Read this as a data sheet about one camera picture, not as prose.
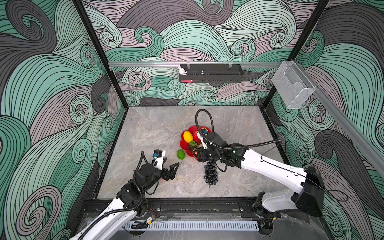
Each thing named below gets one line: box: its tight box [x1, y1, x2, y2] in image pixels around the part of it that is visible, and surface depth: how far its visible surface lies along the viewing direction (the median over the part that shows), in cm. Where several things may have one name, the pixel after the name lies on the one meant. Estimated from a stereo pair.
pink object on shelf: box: [181, 79, 194, 83], surface depth 92 cm
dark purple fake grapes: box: [204, 159, 219, 188], surface depth 83 cm
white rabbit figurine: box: [178, 64, 187, 75], surface depth 87 cm
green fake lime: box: [176, 149, 186, 160], surface depth 92 cm
